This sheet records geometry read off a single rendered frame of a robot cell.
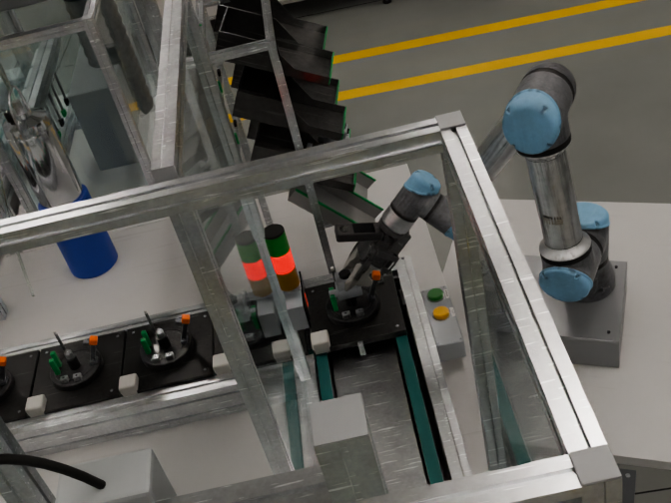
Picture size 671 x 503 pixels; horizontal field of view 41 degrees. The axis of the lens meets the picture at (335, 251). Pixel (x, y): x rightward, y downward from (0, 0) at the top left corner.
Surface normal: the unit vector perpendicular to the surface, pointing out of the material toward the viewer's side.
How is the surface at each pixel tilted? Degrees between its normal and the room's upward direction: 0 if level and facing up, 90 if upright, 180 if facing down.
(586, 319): 2
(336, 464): 90
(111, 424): 90
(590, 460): 0
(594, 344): 90
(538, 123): 82
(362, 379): 0
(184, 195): 90
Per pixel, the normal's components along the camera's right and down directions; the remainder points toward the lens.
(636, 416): -0.20, -0.75
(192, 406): 0.11, 0.62
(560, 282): -0.37, 0.73
